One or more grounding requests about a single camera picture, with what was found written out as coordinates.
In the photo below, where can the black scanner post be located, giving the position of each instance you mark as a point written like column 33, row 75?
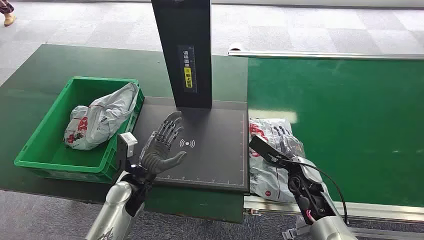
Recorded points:
column 185, row 26

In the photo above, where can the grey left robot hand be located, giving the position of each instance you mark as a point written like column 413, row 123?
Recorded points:
column 159, row 155

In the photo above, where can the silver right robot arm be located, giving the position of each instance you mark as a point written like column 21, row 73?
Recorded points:
column 308, row 172

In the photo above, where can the black yellow label sticker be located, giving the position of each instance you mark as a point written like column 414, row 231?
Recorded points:
column 187, row 69

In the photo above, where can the slim silver conveyor rail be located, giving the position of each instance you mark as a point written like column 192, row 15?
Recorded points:
column 331, row 55

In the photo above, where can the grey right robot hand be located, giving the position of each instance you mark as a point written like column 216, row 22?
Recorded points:
column 287, row 140

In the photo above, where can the green work table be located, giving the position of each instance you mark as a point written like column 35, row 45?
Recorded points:
column 39, row 66

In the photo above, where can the person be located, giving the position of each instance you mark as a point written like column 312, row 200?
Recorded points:
column 8, row 18

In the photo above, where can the green conveyor belt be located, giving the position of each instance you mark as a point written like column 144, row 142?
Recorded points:
column 348, row 126

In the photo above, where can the grey red-printed mail package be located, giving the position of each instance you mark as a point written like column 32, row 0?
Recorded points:
column 99, row 122

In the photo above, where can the grey red-striped mail package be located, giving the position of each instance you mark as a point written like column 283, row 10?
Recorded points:
column 268, row 179

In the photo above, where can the black weighing platform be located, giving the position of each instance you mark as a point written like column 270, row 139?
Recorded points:
column 215, row 159

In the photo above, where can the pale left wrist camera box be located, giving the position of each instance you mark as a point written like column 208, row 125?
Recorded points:
column 127, row 142

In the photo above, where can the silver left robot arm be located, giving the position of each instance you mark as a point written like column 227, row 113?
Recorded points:
column 116, row 205

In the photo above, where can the green plastic basket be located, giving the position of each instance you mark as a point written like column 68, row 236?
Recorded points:
column 49, row 155

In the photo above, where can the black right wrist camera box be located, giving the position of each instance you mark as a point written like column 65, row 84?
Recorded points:
column 261, row 147

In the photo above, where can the wide silver conveyor frame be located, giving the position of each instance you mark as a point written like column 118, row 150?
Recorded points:
column 381, row 210

